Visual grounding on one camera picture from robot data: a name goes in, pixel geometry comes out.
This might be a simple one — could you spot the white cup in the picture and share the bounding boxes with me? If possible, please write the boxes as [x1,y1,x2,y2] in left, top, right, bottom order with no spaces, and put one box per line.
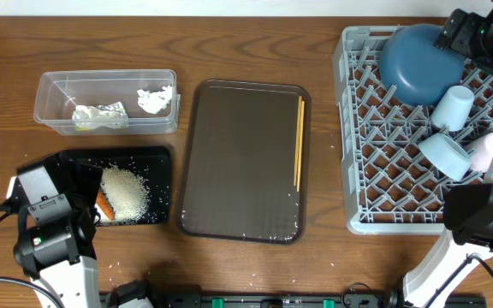
[465,132,493,173]

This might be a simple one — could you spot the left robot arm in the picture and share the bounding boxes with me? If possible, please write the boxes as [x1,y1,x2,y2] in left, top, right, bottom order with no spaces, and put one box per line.
[0,151,157,307]

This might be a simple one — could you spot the wooden chopstick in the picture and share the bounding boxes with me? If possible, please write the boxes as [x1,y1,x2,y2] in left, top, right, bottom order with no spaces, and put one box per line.
[294,96,303,187]
[296,100,305,193]

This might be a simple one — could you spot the dark blue plate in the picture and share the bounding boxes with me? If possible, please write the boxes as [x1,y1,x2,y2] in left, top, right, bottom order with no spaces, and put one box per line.
[378,24,465,106]

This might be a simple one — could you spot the yellow foil snack wrapper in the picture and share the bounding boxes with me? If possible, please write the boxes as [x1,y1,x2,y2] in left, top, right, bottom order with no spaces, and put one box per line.
[72,102,129,130]

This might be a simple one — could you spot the brown serving tray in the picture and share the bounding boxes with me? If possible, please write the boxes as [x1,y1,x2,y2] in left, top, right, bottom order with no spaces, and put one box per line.
[176,80,312,245]

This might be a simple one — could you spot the black waste tray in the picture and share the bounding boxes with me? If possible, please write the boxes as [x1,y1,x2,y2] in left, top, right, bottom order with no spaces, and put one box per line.
[76,146,171,224]

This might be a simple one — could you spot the light blue cup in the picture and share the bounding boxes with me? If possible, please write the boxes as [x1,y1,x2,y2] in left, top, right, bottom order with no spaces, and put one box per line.
[431,86,474,132]

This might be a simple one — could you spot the grey dishwasher rack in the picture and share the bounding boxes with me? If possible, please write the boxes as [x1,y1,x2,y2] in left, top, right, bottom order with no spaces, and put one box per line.
[332,25,493,235]

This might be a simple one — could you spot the white rice pile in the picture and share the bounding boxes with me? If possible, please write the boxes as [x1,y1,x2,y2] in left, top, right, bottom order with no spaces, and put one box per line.
[95,165,159,226]

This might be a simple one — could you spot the orange carrot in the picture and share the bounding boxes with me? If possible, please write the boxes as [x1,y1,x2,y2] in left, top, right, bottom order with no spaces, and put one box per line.
[96,190,115,220]

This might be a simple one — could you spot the light blue bowl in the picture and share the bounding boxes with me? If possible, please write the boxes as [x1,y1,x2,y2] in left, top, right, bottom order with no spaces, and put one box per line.
[418,133,471,181]

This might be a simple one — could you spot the white tissue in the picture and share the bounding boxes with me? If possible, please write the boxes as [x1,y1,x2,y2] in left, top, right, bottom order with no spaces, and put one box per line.
[137,86,174,115]

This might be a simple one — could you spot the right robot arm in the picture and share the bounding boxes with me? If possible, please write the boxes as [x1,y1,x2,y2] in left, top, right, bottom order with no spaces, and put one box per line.
[383,9,493,307]

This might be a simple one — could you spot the clear plastic bin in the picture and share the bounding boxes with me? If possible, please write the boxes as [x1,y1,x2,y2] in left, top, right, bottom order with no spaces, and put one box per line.
[33,69,180,135]

